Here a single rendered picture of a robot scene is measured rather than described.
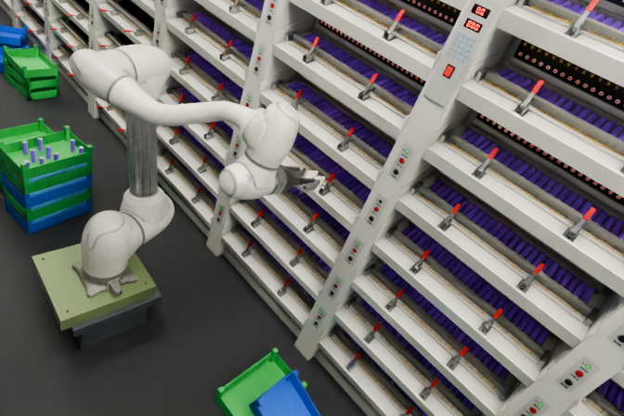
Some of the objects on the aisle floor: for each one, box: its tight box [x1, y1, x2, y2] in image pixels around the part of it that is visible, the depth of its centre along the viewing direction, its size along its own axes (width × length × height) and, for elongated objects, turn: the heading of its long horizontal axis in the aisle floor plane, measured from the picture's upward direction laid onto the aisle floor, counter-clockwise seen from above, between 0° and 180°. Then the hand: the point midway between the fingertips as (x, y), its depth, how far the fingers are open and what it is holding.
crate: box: [5, 199, 92, 235], centre depth 204 cm, size 30×20×8 cm
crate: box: [214, 347, 307, 416], centre depth 163 cm, size 30×20×8 cm
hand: (314, 177), depth 144 cm, fingers open, 3 cm apart
